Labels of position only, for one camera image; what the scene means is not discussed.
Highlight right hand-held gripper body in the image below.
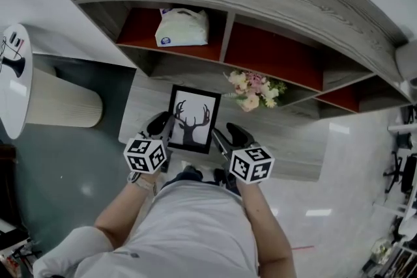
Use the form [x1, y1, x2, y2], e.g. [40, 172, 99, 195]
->
[220, 141, 276, 186]

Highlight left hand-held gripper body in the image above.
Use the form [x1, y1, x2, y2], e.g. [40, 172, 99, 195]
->
[122, 130, 174, 175]

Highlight deer picture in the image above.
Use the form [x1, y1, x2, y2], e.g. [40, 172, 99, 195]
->
[167, 84, 222, 155]

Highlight person's right forearm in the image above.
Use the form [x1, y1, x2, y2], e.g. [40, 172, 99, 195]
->
[236, 180, 298, 278]

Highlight person's left forearm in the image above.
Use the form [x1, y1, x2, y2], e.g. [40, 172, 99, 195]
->
[93, 172, 164, 250]

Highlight grey wooden console table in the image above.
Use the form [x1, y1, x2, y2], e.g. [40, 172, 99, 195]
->
[61, 0, 413, 182]

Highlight person's dark trousers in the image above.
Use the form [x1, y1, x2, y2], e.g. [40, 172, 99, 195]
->
[162, 165, 242, 198]

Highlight pink and white flower bunch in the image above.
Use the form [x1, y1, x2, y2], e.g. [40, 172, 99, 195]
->
[223, 70, 287, 113]

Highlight person's white shirt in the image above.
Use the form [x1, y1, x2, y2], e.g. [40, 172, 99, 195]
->
[32, 180, 261, 278]

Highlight white plastic tissue pack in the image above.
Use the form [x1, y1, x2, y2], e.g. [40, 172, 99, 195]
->
[155, 8, 209, 48]

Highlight white round side table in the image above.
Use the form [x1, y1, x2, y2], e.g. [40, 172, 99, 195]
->
[0, 23, 104, 140]

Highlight black office chair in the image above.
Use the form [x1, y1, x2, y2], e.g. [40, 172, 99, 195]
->
[383, 152, 417, 195]

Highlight black table lamp white shade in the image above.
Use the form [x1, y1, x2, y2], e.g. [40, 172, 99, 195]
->
[0, 35, 27, 78]

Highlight white background table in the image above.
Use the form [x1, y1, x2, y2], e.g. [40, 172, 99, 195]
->
[387, 122, 417, 134]

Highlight white mug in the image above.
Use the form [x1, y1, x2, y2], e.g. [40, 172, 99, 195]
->
[395, 41, 417, 86]

